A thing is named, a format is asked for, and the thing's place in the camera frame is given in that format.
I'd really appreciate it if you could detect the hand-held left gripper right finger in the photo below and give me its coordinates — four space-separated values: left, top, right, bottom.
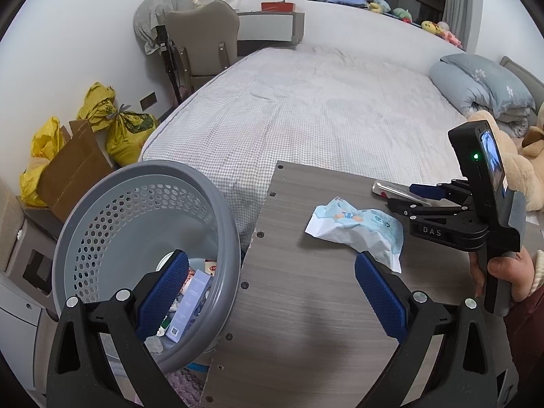
355 252 498 408

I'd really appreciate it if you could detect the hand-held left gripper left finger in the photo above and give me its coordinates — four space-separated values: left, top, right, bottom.
46 251 190 408

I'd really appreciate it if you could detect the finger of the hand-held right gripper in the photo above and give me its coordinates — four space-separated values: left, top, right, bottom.
409 178 472 205
386 198 489 251

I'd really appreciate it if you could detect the purple cardboard box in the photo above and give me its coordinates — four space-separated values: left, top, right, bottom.
166 270 213 343

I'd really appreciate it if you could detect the blue white plastic wrapper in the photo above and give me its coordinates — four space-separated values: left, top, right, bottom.
305 197 404 273

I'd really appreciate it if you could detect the grey perforated plastic basket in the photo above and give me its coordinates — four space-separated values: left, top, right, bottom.
52 160 242 372

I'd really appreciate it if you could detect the person's right hand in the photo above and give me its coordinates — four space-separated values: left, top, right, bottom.
469 247 535 303

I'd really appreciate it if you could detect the beige plush toy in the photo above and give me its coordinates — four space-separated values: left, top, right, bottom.
467 110 544 213

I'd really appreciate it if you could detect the brown plush toy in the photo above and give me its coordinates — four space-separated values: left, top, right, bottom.
522 110 544 159

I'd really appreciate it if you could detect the purple fluffy rug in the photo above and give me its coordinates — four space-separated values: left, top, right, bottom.
166 368 213 408

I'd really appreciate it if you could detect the folded blue duvet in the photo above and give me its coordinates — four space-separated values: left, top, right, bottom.
429 53 537 139

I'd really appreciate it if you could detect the bed with checked sheet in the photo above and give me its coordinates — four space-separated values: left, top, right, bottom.
142 44 472 247

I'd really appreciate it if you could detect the grey white cabinet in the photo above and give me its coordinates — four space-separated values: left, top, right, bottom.
0 208 64 400

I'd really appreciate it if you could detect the grey bed headboard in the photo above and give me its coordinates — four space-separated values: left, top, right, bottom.
499 56 544 107

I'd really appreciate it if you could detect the brown cardboard box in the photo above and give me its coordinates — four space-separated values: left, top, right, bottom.
36 119 115 222

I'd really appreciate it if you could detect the pink plush toy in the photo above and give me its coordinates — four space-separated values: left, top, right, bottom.
438 21 463 49

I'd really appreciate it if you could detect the yellow bag with green print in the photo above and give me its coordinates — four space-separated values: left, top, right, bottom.
105 104 160 166

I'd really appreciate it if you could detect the cream storage box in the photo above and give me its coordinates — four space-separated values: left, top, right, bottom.
0 176 27 273

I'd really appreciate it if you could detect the large yellow plastic bag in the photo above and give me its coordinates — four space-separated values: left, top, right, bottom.
19 117 66 207

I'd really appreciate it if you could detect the crumpled yellow plastic bag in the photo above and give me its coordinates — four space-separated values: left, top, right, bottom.
76 83 116 130

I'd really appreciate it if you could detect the grey white desk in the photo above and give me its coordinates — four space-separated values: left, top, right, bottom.
236 11 306 56

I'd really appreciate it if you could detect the black metal stand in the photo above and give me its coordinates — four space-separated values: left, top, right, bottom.
158 25 188 105

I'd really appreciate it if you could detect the beige upholstered chair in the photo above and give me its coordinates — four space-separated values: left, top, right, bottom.
164 0 241 94

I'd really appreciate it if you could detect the grey cloth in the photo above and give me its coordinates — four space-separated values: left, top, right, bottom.
133 0 200 55

